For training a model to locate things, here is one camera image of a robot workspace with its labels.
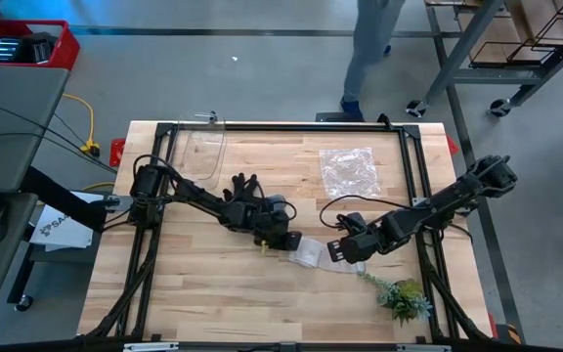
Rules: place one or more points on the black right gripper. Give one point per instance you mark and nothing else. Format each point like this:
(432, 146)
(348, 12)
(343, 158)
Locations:
(364, 237)

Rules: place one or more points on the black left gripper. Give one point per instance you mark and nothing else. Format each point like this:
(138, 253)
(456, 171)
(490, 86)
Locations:
(257, 222)

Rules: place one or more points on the white elastic bandage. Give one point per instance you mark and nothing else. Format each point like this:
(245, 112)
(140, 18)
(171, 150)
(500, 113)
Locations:
(313, 254)

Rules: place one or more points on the clear plastic bag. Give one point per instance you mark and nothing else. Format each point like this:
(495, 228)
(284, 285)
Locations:
(350, 173)

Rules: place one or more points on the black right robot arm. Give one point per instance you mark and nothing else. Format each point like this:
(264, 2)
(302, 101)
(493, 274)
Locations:
(433, 210)

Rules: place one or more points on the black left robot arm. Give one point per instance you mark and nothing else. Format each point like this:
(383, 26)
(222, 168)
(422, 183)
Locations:
(198, 193)

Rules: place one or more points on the black work glove grey cuff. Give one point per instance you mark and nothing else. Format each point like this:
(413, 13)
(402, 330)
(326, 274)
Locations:
(245, 186)

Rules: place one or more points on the small artificial green plant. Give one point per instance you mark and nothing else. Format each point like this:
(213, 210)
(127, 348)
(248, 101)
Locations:
(403, 298)

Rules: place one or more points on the clear plastic tray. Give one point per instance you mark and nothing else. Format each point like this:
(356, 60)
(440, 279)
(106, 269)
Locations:
(203, 151)

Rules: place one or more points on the silver metal clamp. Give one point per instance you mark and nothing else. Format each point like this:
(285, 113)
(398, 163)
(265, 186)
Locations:
(210, 117)

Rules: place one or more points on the red clamp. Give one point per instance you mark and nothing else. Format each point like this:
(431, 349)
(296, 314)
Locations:
(116, 149)
(452, 145)

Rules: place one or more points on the black caster wheel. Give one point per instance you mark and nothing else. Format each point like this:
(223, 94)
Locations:
(416, 108)
(24, 303)
(500, 107)

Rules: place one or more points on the black yellow striped block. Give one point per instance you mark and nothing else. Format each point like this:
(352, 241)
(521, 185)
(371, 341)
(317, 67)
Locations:
(508, 333)

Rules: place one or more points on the person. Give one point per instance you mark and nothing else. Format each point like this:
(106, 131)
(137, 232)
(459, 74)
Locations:
(369, 44)

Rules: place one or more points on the white printed paper sheet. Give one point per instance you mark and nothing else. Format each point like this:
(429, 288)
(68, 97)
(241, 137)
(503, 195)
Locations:
(61, 230)

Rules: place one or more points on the grey metal wood-top workbench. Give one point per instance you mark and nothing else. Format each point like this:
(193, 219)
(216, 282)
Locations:
(464, 46)

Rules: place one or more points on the black desk support beam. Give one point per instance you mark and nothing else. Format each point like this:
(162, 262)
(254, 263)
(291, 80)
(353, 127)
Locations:
(52, 193)

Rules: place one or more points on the red plastic crate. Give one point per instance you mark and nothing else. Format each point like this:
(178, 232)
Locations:
(69, 49)

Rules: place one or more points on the grey desk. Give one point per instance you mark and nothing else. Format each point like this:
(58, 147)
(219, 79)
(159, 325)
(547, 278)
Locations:
(12, 107)

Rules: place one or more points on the black box device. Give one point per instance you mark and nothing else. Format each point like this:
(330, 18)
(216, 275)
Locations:
(39, 49)

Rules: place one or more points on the black device silver slats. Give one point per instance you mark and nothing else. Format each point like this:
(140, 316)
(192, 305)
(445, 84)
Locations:
(3, 50)

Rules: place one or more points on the silver frame bracket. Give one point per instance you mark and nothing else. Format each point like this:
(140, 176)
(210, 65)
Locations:
(423, 348)
(149, 347)

